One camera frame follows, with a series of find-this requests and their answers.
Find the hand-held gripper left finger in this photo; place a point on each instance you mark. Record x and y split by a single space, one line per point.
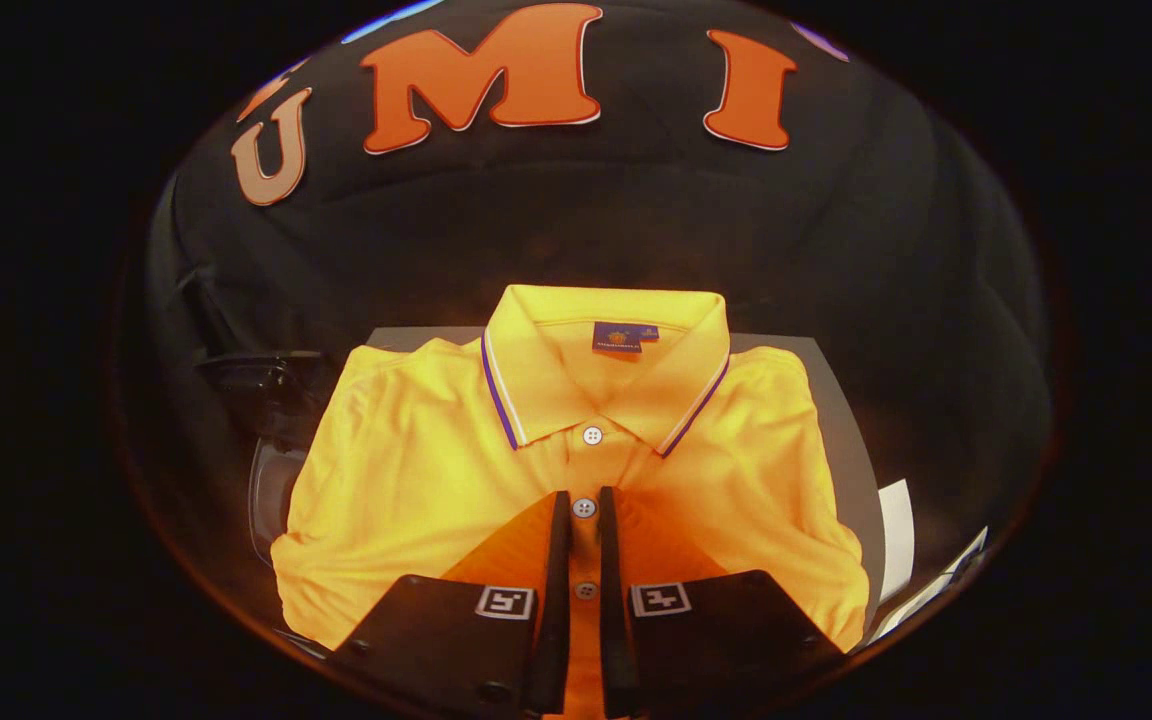
554 620

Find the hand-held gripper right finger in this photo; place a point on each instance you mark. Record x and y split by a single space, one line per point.
616 640

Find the yellow polo shirt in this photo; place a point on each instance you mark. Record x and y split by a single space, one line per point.
416 480

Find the dark washing machine lid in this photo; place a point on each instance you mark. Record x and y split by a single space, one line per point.
266 385

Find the white paper sheet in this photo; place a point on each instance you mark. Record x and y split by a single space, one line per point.
896 540

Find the grey cabinet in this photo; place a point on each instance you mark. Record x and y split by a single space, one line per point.
841 420

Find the white panel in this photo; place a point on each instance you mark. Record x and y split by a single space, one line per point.
936 585

